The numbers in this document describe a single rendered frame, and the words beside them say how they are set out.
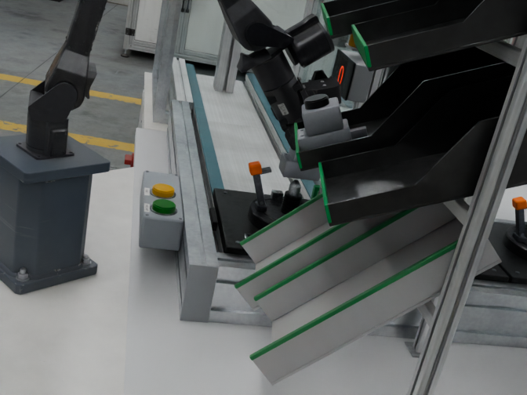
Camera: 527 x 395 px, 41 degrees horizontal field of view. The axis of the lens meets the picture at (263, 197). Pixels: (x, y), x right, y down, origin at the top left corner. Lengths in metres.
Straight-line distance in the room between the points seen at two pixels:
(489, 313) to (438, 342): 0.50
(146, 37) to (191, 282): 5.55
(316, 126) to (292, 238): 0.22
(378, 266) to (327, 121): 0.18
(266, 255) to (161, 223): 0.24
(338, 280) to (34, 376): 0.41
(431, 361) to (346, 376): 0.33
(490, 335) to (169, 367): 0.56
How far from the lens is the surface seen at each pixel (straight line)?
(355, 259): 0.87
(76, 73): 1.07
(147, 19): 6.53
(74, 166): 1.09
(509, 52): 0.70
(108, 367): 1.01
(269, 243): 1.02
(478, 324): 1.26
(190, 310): 1.11
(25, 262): 1.15
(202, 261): 1.10
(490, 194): 0.69
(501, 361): 1.26
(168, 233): 1.21
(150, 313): 1.12
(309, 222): 1.01
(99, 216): 1.41
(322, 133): 0.86
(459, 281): 0.73
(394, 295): 0.76
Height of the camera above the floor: 1.47
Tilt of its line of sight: 22 degrees down
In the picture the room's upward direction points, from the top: 12 degrees clockwise
